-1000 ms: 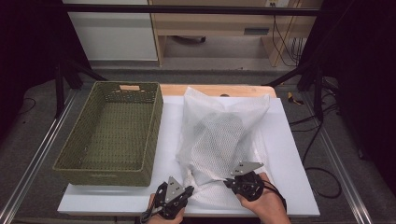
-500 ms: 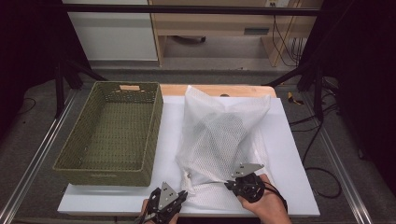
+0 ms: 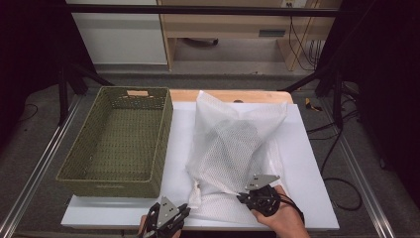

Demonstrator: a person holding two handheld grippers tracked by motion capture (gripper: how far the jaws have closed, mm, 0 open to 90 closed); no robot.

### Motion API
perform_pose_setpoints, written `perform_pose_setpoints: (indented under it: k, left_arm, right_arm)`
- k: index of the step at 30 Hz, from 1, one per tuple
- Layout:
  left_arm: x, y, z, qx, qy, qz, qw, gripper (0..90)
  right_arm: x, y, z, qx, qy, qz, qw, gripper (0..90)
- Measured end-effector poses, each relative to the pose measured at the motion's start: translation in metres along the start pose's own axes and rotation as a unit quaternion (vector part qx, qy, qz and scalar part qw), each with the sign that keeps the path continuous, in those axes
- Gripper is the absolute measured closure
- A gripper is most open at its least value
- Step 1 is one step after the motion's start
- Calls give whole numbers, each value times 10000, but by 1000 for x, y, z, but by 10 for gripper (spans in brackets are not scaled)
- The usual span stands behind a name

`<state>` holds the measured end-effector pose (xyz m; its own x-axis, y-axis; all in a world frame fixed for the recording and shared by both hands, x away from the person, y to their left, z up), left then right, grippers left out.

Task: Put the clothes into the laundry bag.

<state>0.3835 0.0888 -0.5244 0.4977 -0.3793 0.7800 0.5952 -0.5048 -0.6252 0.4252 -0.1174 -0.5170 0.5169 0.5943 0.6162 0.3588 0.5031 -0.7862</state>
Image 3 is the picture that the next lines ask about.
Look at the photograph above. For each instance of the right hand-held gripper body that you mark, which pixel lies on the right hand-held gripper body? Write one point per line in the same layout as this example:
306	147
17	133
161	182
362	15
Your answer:
264	201

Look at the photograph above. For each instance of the black curtain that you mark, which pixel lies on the black curtain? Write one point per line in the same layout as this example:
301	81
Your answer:
389	82
26	49

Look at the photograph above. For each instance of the white foam board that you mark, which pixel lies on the white foam board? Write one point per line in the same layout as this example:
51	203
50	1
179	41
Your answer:
307	158

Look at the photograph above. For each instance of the light wooden desk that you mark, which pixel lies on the light wooden desk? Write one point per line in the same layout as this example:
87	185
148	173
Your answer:
224	26

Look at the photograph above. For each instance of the yellow black tool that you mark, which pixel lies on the yellow black tool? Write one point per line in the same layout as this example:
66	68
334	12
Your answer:
312	105

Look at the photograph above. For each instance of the black horizontal bar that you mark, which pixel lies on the black horizontal bar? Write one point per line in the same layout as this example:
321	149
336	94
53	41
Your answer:
198	10

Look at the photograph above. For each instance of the white mesh laundry bag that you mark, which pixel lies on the white mesh laundry bag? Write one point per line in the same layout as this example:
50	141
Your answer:
231	158

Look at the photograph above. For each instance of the metal floor rail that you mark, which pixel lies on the metal floor rail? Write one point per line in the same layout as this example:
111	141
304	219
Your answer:
39	172
363	185

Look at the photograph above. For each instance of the blue denim jeans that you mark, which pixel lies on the blue denim jeans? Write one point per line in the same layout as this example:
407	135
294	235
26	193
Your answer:
237	139

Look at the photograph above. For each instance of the person's left hand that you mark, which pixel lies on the person's left hand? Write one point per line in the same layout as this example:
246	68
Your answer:
142	224

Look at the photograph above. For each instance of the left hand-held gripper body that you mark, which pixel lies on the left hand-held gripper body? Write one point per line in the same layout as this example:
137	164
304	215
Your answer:
163	218

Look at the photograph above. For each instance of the white cabinet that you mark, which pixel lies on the white cabinet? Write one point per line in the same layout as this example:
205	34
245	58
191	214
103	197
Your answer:
119	39

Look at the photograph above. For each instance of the person's right hand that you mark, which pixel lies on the person's right hand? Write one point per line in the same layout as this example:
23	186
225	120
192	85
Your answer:
287	221

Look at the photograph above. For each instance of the green woven basket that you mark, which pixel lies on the green woven basket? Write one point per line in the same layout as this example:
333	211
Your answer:
115	148

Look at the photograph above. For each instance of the black metal stand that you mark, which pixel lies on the black metal stand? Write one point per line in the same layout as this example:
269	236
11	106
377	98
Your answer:
62	95
336	99

